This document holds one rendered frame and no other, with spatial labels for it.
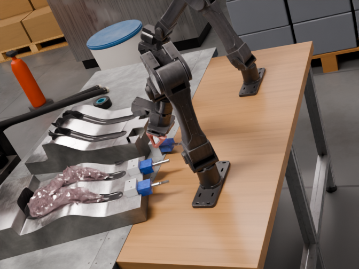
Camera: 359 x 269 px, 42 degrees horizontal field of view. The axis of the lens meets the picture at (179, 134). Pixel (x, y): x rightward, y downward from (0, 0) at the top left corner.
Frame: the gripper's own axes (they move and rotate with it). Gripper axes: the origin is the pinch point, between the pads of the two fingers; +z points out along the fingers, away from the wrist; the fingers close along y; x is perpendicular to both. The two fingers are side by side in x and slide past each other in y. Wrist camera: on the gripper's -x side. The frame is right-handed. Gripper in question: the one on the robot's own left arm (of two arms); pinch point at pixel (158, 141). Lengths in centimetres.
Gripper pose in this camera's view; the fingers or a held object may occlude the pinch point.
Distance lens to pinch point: 162.1
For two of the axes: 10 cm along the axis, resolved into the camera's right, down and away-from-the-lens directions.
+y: -3.4, 5.9, -7.3
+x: 9.3, 3.4, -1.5
